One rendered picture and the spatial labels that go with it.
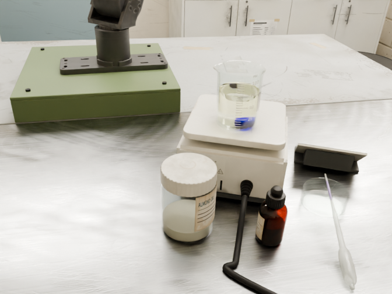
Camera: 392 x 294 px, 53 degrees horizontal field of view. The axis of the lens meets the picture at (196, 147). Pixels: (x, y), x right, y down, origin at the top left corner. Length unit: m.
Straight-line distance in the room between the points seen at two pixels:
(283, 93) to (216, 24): 2.18
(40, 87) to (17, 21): 2.78
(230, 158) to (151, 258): 0.14
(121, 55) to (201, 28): 2.21
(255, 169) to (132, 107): 0.30
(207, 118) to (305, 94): 0.37
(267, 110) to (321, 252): 0.19
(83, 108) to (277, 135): 0.35
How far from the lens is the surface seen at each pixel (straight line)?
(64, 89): 0.70
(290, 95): 0.81
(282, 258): 0.43
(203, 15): 2.93
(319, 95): 0.83
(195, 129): 0.46
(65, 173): 0.55
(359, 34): 3.50
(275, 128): 0.48
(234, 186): 0.48
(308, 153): 0.57
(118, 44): 0.75
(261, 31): 3.09
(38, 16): 3.45
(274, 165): 0.46
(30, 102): 0.69
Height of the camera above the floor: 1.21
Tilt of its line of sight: 31 degrees down
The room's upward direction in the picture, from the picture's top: 2 degrees clockwise
